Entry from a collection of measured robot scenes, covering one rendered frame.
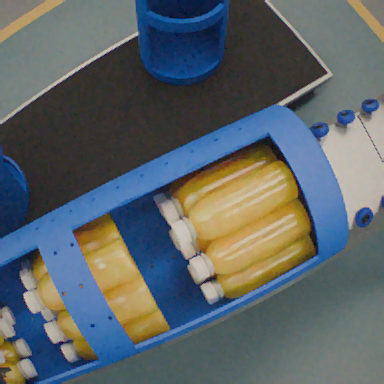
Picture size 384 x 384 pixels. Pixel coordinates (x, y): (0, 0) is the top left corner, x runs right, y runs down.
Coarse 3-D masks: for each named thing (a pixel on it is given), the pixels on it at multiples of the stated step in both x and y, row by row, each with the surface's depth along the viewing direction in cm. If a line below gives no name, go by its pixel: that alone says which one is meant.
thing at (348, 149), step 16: (336, 128) 139; (352, 128) 139; (368, 128) 139; (320, 144) 138; (336, 144) 138; (352, 144) 138; (368, 144) 138; (336, 160) 137; (352, 160) 137; (368, 160) 137; (336, 176) 136; (352, 176) 136; (368, 176) 136; (352, 192) 135; (368, 192) 135; (352, 208) 134; (352, 224) 133; (352, 240) 137; (336, 256) 139; (160, 304) 129; (144, 352) 133
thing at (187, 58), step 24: (144, 0) 173; (168, 0) 214; (192, 0) 215; (216, 0) 205; (144, 24) 189; (168, 24) 181; (192, 24) 181; (216, 24) 221; (144, 48) 208; (168, 48) 227; (192, 48) 227; (216, 48) 227; (168, 72) 225; (192, 72) 225
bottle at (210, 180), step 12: (264, 144) 117; (240, 156) 116; (252, 156) 115; (264, 156) 115; (216, 168) 115; (228, 168) 114; (240, 168) 114; (252, 168) 114; (192, 180) 115; (204, 180) 114; (216, 180) 114; (228, 180) 114; (180, 192) 114; (192, 192) 113; (204, 192) 113; (180, 204) 114; (192, 204) 113; (180, 216) 115
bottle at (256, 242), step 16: (288, 208) 112; (304, 208) 112; (256, 224) 111; (272, 224) 111; (288, 224) 111; (304, 224) 112; (224, 240) 111; (240, 240) 110; (256, 240) 110; (272, 240) 111; (288, 240) 112; (208, 256) 112; (224, 256) 110; (240, 256) 110; (256, 256) 111; (224, 272) 111
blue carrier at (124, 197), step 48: (192, 144) 112; (240, 144) 107; (288, 144) 106; (96, 192) 110; (144, 192) 106; (336, 192) 105; (0, 240) 109; (48, 240) 103; (144, 240) 128; (336, 240) 109; (0, 288) 123; (96, 288) 100; (192, 288) 126; (48, 336) 123; (96, 336) 101
